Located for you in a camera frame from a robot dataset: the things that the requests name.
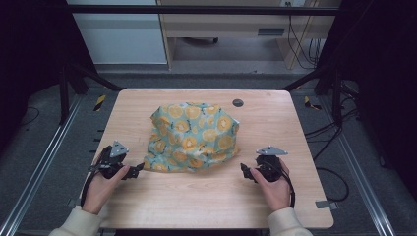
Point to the teal cloth with orange print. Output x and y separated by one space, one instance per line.
193 137

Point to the person's left hand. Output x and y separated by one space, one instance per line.
100 190

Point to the black metal stand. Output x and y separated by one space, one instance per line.
75 78
327 82

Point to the black curtain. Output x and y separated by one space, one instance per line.
29 49
380 65

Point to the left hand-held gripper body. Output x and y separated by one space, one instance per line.
109 164

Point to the black horizontal frame bar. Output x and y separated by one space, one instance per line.
196 10

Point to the aluminium floor rail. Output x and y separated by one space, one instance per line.
42 160
360 170

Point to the white cabinet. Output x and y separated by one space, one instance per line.
121 36

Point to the person's right hand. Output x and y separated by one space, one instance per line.
275 191

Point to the yellow and black tape strip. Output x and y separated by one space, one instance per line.
100 102
309 103

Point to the round grey table grommet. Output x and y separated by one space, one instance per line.
238 103

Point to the grey metal table bracket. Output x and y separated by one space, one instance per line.
72 202
326 205

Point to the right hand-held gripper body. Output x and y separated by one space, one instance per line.
269 165

